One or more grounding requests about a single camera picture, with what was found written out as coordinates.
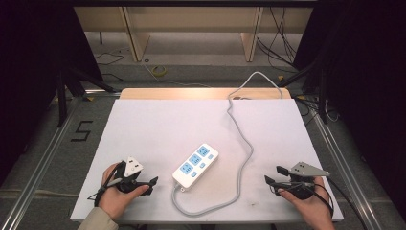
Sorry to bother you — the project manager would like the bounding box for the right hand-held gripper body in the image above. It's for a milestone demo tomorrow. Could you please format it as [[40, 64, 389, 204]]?
[[275, 161, 331, 201]]

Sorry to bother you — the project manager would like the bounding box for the aluminium floor rail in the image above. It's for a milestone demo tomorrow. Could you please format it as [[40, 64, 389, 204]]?
[[312, 109, 386, 230], [0, 95, 83, 230]]

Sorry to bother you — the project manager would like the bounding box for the thin black floor cable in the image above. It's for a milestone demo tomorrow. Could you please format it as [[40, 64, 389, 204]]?
[[94, 50, 125, 82]]

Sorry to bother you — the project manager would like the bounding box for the black metal stand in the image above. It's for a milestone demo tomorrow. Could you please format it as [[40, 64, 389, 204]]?
[[56, 67, 119, 128], [277, 58, 330, 126]]

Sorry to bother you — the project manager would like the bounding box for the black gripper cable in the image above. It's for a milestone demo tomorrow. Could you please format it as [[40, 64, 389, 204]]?
[[87, 162, 124, 207], [314, 176, 369, 230]]

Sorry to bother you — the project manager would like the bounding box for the black curtain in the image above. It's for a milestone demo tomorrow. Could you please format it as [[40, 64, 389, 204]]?
[[0, 0, 103, 187], [292, 0, 406, 221]]

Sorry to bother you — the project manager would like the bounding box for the grey power strip cable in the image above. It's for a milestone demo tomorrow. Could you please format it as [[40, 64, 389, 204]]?
[[170, 71, 284, 219]]

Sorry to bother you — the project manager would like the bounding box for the person's left hand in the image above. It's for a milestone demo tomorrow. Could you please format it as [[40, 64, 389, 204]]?
[[98, 162, 150, 221]]

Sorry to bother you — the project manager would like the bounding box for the yellow tape roll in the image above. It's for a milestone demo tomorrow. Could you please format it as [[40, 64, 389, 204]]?
[[151, 64, 168, 78]]

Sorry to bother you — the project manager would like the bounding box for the white table mat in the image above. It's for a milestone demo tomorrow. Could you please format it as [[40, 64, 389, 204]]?
[[70, 98, 345, 223]]

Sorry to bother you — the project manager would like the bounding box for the white power strip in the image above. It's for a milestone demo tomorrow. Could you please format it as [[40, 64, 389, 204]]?
[[171, 143, 220, 194]]

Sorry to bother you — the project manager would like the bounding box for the beige wooden desk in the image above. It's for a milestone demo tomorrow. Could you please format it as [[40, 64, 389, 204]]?
[[74, 6, 314, 63]]

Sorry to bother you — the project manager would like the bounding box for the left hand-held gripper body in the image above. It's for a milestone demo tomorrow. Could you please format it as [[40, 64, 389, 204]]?
[[113, 156, 146, 194]]

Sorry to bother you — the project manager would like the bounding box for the black floor cable bundle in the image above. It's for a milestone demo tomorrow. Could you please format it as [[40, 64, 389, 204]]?
[[256, 7, 299, 70]]

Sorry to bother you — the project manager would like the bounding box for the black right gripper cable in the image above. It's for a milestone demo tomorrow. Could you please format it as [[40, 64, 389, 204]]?
[[314, 176, 369, 230]]

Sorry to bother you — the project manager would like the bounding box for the person's right hand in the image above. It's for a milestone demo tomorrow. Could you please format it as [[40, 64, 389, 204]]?
[[277, 176, 335, 225]]

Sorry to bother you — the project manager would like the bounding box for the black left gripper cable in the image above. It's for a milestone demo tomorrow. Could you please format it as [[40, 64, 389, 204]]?
[[87, 162, 124, 207]]

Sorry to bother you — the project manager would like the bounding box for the white floor cable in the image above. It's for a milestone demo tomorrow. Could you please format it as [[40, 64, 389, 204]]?
[[141, 60, 213, 88]]

